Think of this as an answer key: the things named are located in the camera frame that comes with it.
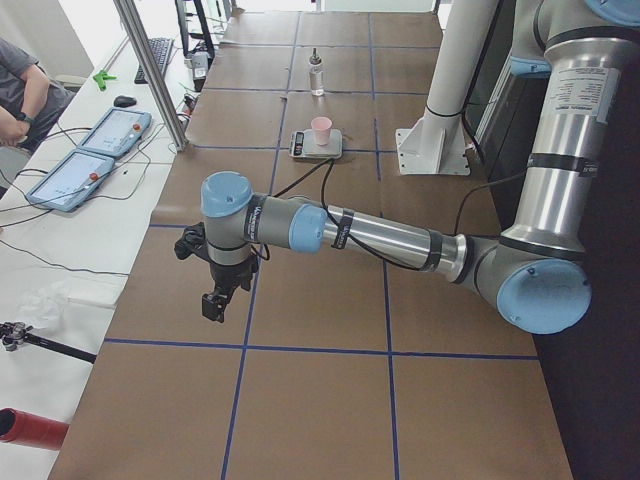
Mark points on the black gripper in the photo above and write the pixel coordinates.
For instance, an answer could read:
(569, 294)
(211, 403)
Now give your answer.
(227, 274)

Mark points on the pink plastic cup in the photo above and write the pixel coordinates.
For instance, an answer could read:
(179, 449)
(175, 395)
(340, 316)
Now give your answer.
(321, 127)

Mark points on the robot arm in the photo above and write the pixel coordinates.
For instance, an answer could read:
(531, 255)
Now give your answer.
(531, 273)

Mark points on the silver digital kitchen scale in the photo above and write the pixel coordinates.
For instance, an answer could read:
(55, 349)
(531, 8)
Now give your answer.
(303, 146)

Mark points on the crumpled white plastic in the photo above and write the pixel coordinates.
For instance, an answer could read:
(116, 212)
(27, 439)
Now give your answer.
(44, 307)

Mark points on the lower teach pendant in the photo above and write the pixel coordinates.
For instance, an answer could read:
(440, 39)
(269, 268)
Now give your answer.
(70, 182)

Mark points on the teach pendant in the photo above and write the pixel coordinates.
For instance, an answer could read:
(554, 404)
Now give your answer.
(115, 134)
(70, 182)

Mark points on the upper teach pendant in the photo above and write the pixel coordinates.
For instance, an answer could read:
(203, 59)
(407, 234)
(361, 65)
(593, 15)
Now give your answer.
(115, 134)

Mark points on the black computer mouse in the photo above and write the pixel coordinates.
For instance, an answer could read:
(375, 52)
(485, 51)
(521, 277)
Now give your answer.
(123, 101)

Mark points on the red cylinder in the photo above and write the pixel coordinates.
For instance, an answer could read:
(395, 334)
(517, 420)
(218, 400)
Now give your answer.
(27, 429)

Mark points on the black box with label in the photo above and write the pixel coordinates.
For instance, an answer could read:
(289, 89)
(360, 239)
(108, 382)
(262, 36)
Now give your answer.
(199, 62)

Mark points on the green clip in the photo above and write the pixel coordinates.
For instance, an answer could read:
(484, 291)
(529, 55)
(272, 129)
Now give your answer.
(101, 78)

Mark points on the black keyboard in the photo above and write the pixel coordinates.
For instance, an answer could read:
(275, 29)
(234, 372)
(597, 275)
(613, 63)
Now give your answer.
(161, 49)

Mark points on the seated person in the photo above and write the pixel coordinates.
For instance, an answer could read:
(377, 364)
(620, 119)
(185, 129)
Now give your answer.
(31, 102)

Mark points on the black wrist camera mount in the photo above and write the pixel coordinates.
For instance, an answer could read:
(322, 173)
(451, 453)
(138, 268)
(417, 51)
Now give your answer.
(192, 242)

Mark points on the white camera stand pole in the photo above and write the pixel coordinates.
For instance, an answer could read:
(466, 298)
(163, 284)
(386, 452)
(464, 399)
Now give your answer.
(435, 145)

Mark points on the aluminium frame post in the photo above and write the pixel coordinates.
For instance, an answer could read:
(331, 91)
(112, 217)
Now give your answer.
(137, 35)

